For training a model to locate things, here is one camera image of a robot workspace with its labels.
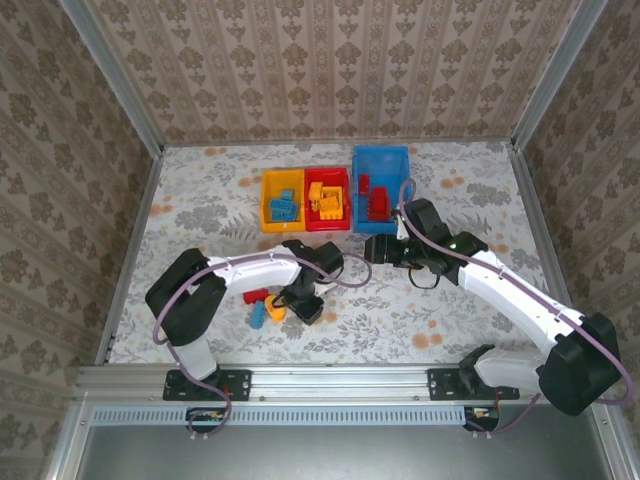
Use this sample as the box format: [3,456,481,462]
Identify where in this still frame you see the large red lego brick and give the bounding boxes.
[368,187,391,222]

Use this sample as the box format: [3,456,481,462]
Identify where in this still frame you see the yellow lego brick black stripes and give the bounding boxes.
[318,197,347,221]

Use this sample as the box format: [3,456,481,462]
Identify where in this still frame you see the red plastic bin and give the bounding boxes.
[303,167,351,234]

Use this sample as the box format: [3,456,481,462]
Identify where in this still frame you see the blue plastic bin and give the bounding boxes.
[351,144,412,235]

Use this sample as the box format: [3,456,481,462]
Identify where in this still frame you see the yellow plastic bin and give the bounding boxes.
[259,168,307,235]

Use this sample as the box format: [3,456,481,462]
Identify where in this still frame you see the grey metal base panel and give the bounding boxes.
[47,399,640,480]

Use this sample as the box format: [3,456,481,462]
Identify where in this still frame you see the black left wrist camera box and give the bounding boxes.
[293,302,325,326]

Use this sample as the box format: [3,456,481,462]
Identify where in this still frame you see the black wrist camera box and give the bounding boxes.
[363,234,397,265]
[293,302,325,326]

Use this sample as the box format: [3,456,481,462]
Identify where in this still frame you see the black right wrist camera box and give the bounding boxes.
[363,234,397,265]

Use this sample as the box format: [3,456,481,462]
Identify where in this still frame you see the aluminium front rail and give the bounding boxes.
[72,363,551,404]

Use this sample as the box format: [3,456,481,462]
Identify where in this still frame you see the aluminium table side rail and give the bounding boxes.
[94,144,166,365]
[504,143,575,314]

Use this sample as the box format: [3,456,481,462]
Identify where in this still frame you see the grey slotted cable duct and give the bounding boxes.
[91,403,469,427]

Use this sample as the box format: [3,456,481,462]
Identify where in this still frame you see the aluminium frame post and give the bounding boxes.
[58,0,165,154]
[509,0,585,150]

